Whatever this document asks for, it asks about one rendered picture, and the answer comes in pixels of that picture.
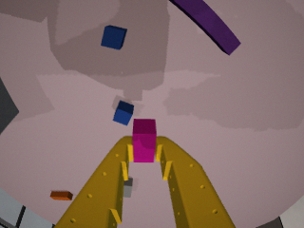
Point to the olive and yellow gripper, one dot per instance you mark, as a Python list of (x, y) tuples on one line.
[(195, 201)]

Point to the purple rod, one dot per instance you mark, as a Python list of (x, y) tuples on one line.
[(202, 15)]

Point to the small blue cube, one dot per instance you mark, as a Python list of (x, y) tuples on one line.
[(123, 113), (113, 37)]

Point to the orange rod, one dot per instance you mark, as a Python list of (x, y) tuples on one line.
[(61, 195)]

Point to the magenta rod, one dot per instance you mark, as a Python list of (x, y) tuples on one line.
[(144, 140)]

